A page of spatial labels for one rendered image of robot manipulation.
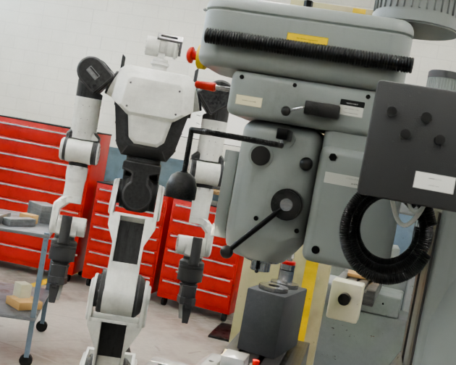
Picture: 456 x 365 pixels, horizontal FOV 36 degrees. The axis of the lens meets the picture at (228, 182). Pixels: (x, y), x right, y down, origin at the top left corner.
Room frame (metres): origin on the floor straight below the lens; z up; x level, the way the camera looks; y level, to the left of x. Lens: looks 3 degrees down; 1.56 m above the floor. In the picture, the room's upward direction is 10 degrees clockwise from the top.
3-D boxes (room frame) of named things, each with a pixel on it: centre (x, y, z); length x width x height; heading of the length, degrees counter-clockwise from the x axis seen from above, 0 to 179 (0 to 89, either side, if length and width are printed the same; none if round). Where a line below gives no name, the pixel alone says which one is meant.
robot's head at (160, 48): (2.45, 0.31, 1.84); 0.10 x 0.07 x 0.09; 96
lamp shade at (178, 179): (1.66, 0.10, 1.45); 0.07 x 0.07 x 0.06
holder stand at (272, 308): (2.17, -0.21, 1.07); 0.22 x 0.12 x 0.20; 157
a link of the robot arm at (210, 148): (2.48, 0.08, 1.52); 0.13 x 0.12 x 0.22; 97
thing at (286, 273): (2.21, -0.23, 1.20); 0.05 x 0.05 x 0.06
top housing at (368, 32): (1.68, -0.13, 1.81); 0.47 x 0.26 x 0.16; 78
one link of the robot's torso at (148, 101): (2.51, 0.31, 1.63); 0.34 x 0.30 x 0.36; 96
